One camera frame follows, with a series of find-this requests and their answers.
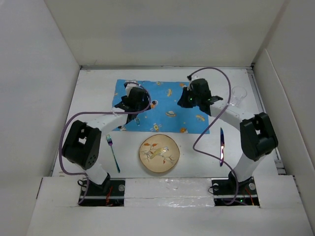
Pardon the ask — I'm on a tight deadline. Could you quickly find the iridescent fork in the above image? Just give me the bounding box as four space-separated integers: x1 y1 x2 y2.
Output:
106 134 121 173

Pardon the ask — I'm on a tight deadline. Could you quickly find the iridescent knife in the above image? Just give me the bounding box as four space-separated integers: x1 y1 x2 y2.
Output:
220 128 225 167

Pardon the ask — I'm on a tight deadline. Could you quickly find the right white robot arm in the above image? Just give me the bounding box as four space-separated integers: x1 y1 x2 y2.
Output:
178 78 278 194

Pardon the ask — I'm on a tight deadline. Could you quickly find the round bird-pattern plate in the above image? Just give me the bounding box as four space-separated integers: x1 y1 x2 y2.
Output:
139 134 180 174

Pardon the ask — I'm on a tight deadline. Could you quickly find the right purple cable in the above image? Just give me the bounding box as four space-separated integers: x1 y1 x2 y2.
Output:
187 67 247 206

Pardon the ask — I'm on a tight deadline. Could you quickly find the purple cable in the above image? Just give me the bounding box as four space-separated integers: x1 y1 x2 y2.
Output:
187 67 247 206
60 83 152 205

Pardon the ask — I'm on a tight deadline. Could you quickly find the blue space-print cloth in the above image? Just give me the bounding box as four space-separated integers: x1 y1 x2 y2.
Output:
115 81 209 134

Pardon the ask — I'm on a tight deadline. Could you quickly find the clear drinking glass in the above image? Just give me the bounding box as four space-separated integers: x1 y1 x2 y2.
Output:
230 86 247 107

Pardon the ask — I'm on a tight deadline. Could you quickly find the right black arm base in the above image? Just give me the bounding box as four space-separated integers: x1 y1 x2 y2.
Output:
208 173 260 207

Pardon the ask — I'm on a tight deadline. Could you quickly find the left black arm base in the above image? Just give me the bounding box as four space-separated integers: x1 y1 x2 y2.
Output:
77 178 126 207

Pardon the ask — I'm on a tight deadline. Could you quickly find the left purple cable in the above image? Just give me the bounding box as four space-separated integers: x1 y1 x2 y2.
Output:
60 83 152 205

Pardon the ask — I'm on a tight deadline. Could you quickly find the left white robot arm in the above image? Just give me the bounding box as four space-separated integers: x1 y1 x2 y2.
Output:
59 82 151 195

